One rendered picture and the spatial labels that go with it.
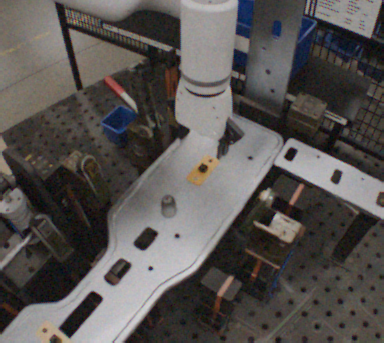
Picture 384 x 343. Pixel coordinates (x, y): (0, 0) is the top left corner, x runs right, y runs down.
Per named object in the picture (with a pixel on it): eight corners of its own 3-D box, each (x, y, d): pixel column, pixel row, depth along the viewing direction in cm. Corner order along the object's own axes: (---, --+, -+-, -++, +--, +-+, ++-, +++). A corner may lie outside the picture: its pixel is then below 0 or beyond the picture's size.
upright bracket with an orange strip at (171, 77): (177, 189, 113) (168, 54, 75) (173, 187, 113) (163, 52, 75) (182, 183, 114) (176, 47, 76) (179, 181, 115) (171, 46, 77)
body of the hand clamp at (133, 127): (158, 219, 106) (146, 138, 79) (141, 207, 108) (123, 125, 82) (170, 205, 109) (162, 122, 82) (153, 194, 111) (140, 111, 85)
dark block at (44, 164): (94, 269, 95) (43, 180, 63) (77, 255, 97) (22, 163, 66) (105, 256, 97) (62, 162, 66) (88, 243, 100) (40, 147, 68)
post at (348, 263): (350, 272, 93) (395, 221, 71) (318, 255, 97) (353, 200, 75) (358, 254, 97) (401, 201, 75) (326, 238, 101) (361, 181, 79)
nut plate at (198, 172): (199, 187, 77) (199, 183, 76) (185, 179, 78) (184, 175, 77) (220, 161, 81) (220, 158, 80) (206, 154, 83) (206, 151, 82)
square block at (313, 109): (288, 203, 109) (318, 120, 82) (266, 192, 112) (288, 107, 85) (298, 186, 113) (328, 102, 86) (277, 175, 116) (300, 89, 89)
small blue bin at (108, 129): (123, 152, 123) (119, 134, 116) (103, 140, 126) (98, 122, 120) (143, 132, 129) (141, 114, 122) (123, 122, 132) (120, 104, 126)
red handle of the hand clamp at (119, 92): (149, 131, 78) (99, 80, 77) (146, 135, 80) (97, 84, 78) (161, 120, 81) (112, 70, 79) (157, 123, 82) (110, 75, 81)
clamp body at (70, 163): (116, 266, 96) (82, 191, 68) (87, 244, 100) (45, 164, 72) (136, 243, 101) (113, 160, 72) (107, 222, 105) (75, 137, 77)
